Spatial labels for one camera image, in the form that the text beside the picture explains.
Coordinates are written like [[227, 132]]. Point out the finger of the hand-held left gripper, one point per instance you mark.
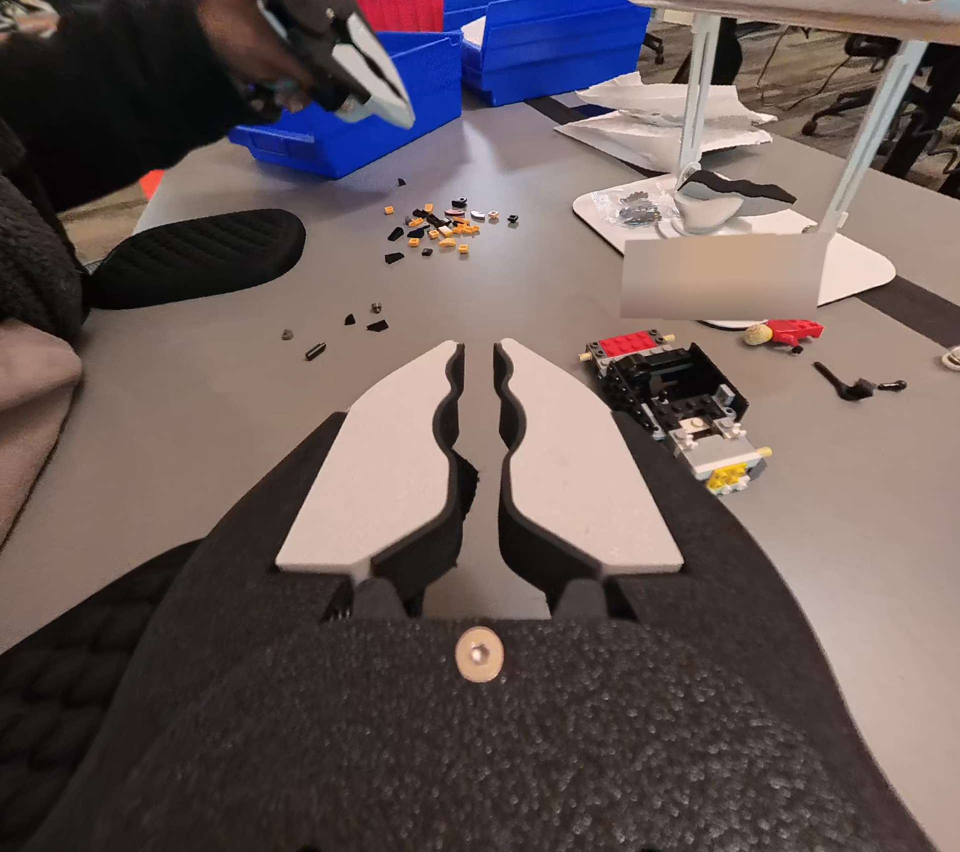
[[352, 68], [382, 61]]

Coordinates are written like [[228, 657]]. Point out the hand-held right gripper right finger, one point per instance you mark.
[[585, 477]]

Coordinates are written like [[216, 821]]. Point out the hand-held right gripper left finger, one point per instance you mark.
[[375, 477]]

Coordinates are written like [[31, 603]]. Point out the black toy pin piece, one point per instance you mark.
[[316, 351]]

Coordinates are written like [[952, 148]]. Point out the pile of small bricks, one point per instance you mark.
[[442, 229]]

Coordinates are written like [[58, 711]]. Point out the printed paper bag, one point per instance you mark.
[[660, 94], [637, 143]]

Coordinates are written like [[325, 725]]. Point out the person's left forearm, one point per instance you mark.
[[112, 94]]

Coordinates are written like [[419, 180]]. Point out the grey desk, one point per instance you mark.
[[525, 267]]

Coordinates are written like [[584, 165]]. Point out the person's left hand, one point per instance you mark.
[[240, 42]]

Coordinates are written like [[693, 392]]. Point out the toy brick car chassis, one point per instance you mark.
[[675, 387]]

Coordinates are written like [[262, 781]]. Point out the white paper sheet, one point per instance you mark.
[[517, 4]]

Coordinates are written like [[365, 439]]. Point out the black chair armrest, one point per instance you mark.
[[195, 259]]

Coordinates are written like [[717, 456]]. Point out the red toy minifigure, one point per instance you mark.
[[795, 329]]

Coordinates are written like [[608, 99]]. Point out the flat printed paper bag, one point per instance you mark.
[[637, 143]]

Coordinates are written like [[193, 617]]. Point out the clear plastic parts bag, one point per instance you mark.
[[637, 211]]

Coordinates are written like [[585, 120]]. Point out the black toy wrench piece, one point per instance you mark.
[[851, 388]]

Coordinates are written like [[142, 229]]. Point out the grey plate with wavy edge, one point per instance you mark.
[[712, 211]]

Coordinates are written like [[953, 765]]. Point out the tan cloth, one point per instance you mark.
[[30, 432]]

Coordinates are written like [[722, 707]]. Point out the white book stand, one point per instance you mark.
[[862, 267]]

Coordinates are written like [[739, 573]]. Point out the white toy helmet piece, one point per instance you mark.
[[951, 357]]

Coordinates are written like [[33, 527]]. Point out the black office chair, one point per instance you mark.
[[870, 49]]

